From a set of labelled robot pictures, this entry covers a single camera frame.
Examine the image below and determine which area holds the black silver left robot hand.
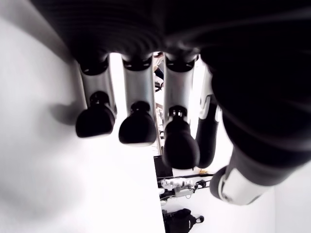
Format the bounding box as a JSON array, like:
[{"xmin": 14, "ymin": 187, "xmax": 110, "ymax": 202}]
[{"xmin": 31, "ymin": 0, "xmax": 311, "ymax": 207}]

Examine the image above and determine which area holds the person in white shirt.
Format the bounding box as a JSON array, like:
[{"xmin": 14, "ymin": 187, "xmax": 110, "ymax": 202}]
[{"xmin": 153, "ymin": 52, "xmax": 166, "ymax": 93}]

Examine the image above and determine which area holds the black square monitor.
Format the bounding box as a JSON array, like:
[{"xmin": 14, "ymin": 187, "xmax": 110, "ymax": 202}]
[{"xmin": 153, "ymin": 155, "xmax": 173, "ymax": 179}]

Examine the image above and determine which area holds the white robot parts cluster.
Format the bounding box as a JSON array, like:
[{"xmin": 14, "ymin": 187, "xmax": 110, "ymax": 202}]
[{"xmin": 158, "ymin": 178, "xmax": 195, "ymax": 195}]

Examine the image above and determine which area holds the black backpack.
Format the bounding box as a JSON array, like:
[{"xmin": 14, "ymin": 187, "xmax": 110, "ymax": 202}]
[{"xmin": 162, "ymin": 208, "xmax": 205, "ymax": 233}]

